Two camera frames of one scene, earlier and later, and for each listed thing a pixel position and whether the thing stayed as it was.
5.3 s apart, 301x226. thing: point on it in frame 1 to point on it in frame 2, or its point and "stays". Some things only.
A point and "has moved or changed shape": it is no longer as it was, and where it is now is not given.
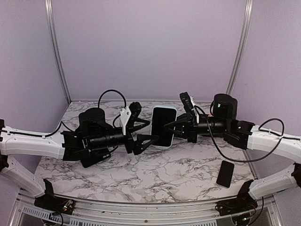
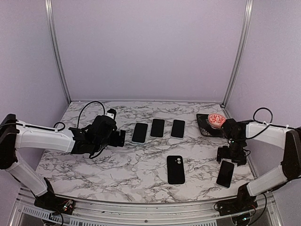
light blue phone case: [162, 116] has moved or changed shape
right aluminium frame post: [245, 34] stays
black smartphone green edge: [225, 176] stays
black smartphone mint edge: [161, 116] has moved or changed shape
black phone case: [95, 158] to [175, 170]
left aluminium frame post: [51, 17] stays
